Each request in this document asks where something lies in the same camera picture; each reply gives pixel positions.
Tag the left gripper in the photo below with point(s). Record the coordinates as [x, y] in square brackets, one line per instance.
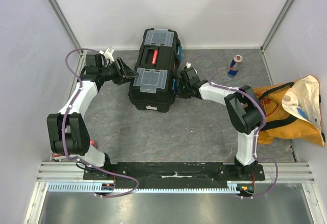
[125, 70]

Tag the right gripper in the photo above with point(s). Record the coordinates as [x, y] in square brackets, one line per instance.
[184, 90]

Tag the black plastic toolbox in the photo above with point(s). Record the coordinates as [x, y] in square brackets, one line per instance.
[159, 58]

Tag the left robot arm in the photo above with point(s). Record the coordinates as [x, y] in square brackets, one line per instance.
[67, 130]

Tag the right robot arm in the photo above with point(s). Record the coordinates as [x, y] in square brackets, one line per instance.
[245, 112]

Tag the red bull can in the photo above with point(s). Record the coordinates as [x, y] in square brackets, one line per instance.
[234, 65]

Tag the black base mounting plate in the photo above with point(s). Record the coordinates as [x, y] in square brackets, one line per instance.
[188, 174]

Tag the yellow tote bag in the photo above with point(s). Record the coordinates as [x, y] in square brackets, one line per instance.
[292, 111]

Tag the red white small box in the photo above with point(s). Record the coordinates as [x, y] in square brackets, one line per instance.
[59, 157]

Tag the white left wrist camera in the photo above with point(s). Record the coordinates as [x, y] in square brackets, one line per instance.
[108, 54]

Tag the aluminium front frame rail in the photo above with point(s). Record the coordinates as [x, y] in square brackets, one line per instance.
[288, 172]

